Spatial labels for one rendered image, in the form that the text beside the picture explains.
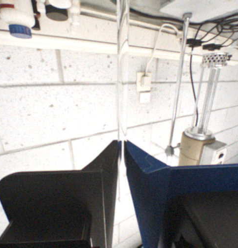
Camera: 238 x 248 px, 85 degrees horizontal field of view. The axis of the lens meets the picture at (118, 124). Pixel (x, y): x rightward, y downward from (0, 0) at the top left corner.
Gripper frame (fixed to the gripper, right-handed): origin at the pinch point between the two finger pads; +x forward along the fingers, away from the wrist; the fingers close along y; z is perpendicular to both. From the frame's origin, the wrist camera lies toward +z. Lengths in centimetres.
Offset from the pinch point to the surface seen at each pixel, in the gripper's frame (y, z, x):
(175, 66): -34, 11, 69
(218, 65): -28.2, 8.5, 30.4
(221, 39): -57, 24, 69
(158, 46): -20, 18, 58
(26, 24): 19.0, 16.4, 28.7
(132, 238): -13, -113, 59
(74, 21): 9.5, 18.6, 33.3
